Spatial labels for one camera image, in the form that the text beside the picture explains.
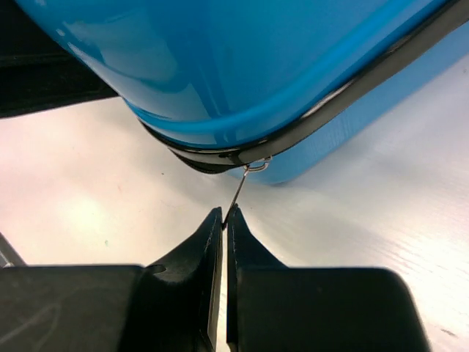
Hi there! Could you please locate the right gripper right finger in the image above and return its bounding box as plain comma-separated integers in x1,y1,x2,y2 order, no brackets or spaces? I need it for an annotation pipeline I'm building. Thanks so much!
226,207,430,351

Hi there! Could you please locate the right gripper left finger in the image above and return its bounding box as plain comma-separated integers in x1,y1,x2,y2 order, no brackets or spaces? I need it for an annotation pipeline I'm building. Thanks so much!
1,208,222,351

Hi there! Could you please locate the silver zipper pull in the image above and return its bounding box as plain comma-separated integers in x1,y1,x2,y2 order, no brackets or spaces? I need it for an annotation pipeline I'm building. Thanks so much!
222,156,273,230

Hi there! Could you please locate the blue hard-shell suitcase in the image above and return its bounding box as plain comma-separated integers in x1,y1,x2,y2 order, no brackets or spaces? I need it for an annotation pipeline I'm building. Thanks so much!
1,1,468,184

